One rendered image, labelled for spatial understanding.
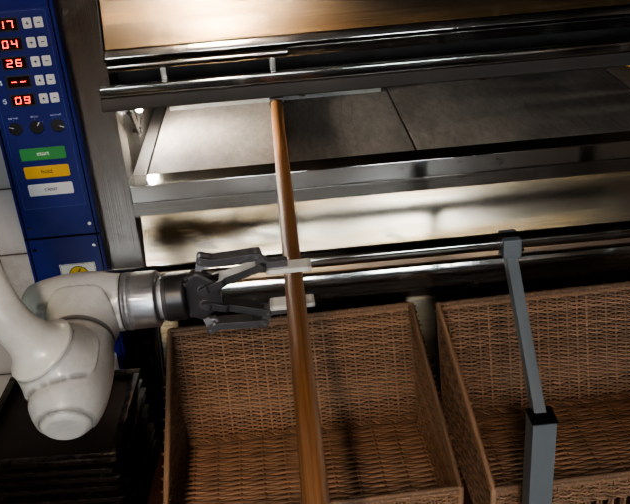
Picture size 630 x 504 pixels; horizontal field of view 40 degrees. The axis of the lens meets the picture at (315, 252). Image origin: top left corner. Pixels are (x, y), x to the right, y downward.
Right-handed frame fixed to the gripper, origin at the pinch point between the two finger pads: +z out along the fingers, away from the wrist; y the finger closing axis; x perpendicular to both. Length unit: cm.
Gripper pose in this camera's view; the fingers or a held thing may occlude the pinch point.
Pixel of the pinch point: (293, 284)
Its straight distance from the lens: 134.5
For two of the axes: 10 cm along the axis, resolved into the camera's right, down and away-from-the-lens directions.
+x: 0.7, 4.5, -8.9
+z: 9.9, -1.0, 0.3
